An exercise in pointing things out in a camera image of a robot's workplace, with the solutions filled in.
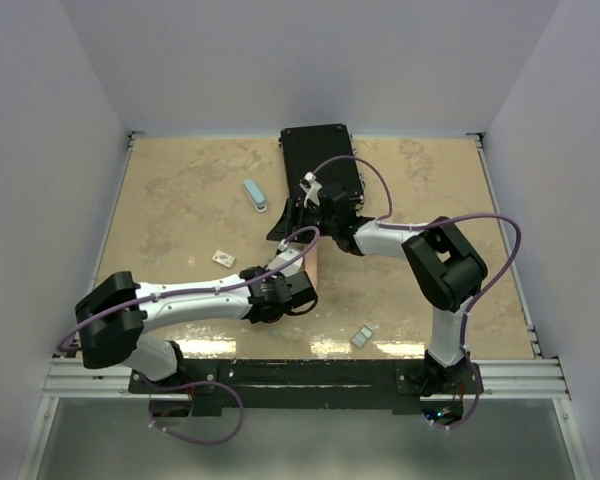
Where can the pink toy microphone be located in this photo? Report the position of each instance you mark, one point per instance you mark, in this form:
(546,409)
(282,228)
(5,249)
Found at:
(310,263)

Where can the staple strips near front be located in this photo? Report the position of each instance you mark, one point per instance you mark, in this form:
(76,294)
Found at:
(362,336)

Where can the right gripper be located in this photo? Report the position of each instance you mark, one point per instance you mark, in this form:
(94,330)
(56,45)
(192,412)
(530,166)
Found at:
(292,213)

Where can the small white card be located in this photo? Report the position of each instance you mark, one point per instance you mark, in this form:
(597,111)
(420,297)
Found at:
(223,258)

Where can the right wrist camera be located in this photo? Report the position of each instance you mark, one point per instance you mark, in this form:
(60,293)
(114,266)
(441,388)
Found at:
(311,187)

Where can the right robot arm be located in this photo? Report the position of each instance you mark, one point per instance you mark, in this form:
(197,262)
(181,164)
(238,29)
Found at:
(447,269)

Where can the black base bar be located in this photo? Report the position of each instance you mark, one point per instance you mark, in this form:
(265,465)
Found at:
(403,387)

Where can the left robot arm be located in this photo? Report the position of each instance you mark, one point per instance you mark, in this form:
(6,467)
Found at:
(128,311)

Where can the black hard case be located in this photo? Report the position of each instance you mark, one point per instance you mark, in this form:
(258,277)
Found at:
(307,147)

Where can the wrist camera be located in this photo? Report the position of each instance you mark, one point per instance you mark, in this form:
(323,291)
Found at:
(287,260)
(311,187)

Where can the light blue stapler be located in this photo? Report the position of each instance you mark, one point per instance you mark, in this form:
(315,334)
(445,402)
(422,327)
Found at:
(255,195)

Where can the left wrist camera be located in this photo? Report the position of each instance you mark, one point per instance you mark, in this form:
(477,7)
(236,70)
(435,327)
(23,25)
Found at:
(287,260)

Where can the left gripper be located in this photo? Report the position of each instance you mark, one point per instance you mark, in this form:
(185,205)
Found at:
(274,277)

